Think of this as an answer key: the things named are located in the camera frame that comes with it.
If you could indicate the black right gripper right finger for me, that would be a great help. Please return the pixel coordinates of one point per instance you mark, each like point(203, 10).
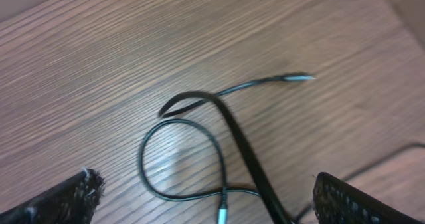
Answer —
point(337, 202)

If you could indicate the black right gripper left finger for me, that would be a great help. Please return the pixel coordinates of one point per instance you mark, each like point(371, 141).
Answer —
point(74, 201)

